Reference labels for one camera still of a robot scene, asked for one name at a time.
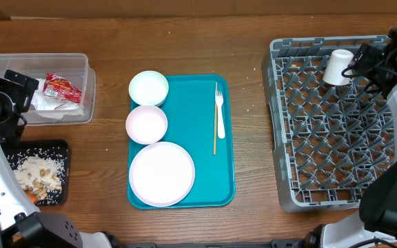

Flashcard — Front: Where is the wooden chopstick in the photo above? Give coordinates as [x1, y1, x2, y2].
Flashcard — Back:
[213, 82, 218, 156]

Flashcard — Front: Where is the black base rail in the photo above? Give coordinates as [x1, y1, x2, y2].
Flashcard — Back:
[122, 238, 304, 248]

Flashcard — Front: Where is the orange carrot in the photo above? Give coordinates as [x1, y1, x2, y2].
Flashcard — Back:
[24, 191, 39, 205]

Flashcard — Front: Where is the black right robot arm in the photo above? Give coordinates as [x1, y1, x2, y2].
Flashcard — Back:
[298, 39, 397, 247]

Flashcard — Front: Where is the pink plate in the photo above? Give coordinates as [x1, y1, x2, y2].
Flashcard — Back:
[129, 142, 195, 207]

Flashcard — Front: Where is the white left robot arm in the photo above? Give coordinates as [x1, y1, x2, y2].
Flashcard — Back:
[0, 70, 120, 248]

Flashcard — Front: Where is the teal plastic tray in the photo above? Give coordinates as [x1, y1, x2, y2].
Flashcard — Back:
[161, 74, 236, 208]

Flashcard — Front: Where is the black tray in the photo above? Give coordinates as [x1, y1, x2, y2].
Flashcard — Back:
[2, 140, 71, 206]

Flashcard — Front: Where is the white napkin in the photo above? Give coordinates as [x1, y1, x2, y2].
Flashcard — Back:
[31, 79, 84, 119]

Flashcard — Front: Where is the grey dish rack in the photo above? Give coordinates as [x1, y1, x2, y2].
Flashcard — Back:
[262, 35, 395, 212]

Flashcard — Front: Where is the white paper cup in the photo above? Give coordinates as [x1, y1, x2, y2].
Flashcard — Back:
[323, 50, 354, 86]

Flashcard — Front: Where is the clear plastic bin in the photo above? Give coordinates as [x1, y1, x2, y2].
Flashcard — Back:
[0, 53, 96, 126]

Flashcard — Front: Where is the pink bowl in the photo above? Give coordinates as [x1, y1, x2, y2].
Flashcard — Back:
[125, 105, 168, 145]

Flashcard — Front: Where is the red snack wrapper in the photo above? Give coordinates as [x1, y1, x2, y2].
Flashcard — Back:
[43, 73, 82, 103]

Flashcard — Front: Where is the rice and peanuts pile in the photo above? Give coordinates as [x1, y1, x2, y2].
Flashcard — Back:
[14, 156, 64, 201]

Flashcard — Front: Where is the white bowl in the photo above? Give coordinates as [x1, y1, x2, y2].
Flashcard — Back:
[129, 70, 169, 106]

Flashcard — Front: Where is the white plastic fork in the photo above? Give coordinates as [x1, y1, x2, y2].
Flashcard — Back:
[215, 91, 225, 139]

